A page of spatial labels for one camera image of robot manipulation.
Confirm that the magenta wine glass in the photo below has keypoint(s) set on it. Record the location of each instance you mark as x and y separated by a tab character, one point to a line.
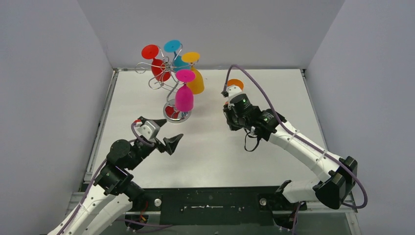
184	98

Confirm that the orange wine glass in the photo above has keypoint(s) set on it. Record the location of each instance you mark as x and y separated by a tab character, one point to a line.
235	82

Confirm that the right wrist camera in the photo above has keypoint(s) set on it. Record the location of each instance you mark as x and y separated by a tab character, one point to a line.
230	92

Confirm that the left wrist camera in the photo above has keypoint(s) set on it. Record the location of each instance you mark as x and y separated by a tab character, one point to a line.
145	134

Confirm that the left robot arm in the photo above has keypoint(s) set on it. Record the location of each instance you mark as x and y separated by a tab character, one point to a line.
112	191

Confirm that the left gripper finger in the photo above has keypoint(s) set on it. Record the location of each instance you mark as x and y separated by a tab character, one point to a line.
151	123
170	144

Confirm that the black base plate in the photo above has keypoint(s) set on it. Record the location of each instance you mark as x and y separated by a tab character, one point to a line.
165	207

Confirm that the chrome wine glass rack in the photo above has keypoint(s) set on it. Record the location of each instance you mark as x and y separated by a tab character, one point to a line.
171	85

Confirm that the blue wine glass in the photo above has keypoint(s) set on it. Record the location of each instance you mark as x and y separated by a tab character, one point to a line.
175	47

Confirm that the yellow wine glass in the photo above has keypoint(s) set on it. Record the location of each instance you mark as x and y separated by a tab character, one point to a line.
197	84

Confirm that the red wine glass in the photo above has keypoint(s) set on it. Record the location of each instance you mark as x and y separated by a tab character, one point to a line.
150	52

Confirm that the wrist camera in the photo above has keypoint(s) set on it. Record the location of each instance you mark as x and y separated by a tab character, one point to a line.
230	92
145	134

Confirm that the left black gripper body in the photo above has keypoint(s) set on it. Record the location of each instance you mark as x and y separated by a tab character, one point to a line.
158	142

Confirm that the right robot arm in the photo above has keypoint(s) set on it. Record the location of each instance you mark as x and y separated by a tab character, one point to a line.
332	183

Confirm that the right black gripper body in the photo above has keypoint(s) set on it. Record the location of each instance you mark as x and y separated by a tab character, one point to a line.
237	122

